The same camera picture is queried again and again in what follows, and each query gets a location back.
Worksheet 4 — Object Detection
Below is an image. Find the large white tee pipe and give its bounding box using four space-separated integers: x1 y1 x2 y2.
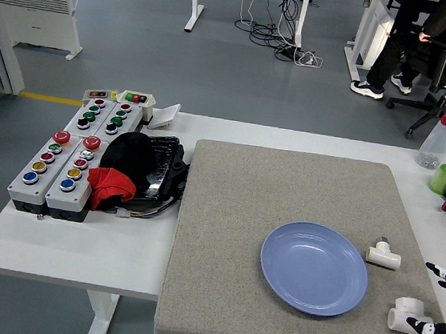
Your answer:
385 294 436 334

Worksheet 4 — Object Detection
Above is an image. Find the white tee pipe metal thread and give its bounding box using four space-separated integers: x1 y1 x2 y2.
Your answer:
364 234 404 272

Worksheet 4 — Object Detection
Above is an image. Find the blue round plate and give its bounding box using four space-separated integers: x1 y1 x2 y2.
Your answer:
254 216 375 322

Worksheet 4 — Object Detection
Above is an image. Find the green plastic cup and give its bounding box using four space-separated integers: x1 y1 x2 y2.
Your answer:
427 161 446 197

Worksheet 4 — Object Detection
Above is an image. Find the clear squeeze bottle red cap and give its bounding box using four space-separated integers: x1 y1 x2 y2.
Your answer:
415 99 446 172

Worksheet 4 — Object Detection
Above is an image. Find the black office chair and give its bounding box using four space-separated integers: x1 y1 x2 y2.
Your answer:
381 21 446 152

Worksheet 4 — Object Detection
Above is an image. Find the grey-brown table mat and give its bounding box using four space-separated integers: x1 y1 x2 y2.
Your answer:
151 135 446 334

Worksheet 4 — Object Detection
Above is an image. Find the person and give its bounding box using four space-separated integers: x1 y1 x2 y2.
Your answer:
349 0 446 108

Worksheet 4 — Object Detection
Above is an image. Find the white power strip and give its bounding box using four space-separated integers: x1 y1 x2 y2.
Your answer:
296 49 325 70

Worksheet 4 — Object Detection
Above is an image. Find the black foot pedal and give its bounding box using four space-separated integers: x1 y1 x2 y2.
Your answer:
121 131 193 211

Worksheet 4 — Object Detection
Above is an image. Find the black cloth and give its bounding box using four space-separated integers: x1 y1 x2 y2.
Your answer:
97 127 159 192

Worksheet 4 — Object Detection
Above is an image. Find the red cloth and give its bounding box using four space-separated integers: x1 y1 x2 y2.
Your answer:
83 164 139 214

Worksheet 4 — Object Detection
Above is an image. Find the grey four-button control box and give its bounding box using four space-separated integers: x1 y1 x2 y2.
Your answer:
89 99 146 143
62 94 118 139

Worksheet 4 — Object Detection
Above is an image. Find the white table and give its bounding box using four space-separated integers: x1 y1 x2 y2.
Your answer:
0 91 446 334

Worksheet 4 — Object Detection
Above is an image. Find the grey emergency-stop button box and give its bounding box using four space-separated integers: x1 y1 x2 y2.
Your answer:
42 131 110 226
4 126 82 219

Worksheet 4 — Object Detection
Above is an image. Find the white panel heater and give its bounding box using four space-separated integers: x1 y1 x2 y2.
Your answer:
0 0 89 63

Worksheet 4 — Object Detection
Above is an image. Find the white desk frame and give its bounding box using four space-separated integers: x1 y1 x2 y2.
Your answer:
340 0 400 86

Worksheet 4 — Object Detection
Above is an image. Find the black floor cable bundle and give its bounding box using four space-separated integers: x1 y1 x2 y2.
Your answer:
230 0 307 63

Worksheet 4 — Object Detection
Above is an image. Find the white wall switch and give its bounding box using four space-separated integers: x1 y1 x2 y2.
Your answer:
146 101 182 133

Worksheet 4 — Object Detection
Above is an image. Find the wire bundle with white connector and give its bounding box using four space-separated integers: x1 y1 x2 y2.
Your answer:
114 189 183 226

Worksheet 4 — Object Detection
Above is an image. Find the white three-button switch box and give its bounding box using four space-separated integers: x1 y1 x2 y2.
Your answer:
115 89 158 123

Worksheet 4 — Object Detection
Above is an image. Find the small grey switch plate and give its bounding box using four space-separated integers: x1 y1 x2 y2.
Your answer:
83 87 110 102

